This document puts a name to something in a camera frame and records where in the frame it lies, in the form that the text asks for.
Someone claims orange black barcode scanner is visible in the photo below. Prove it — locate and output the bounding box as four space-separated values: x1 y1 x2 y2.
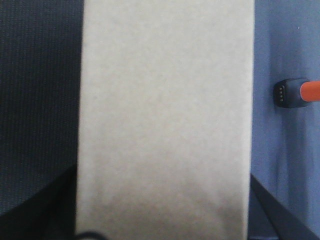
273 78 320 108

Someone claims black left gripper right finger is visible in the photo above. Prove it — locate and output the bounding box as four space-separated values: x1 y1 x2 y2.
248 174 320 240

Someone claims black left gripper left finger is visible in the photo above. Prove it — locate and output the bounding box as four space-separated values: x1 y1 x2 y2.
0 165 77 240

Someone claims tan cardboard package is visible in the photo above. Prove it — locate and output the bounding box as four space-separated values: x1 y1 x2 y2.
76 0 255 240

